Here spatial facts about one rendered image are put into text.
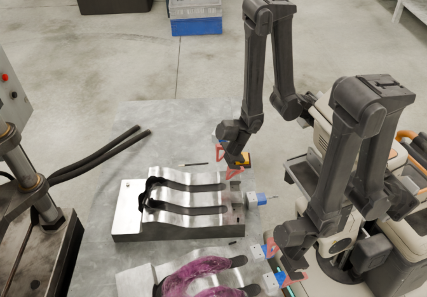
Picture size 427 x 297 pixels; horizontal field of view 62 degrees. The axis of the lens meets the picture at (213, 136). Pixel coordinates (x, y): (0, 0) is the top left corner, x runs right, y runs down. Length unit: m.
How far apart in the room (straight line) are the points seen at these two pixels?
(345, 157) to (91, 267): 1.00
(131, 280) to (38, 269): 0.42
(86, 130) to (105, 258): 1.92
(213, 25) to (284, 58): 3.22
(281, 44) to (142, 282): 0.85
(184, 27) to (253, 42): 3.31
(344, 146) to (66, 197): 2.28
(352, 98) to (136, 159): 1.21
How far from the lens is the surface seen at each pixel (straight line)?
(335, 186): 0.85
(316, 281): 1.95
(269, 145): 2.85
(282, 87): 1.18
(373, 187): 0.96
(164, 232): 1.37
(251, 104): 1.15
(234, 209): 1.40
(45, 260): 1.54
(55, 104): 3.64
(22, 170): 1.36
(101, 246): 1.47
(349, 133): 0.72
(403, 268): 1.67
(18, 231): 1.67
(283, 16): 1.03
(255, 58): 1.06
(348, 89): 0.70
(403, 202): 1.10
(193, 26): 4.31
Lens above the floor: 2.01
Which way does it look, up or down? 44 degrees down
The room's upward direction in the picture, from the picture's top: 3 degrees counter-clockwise
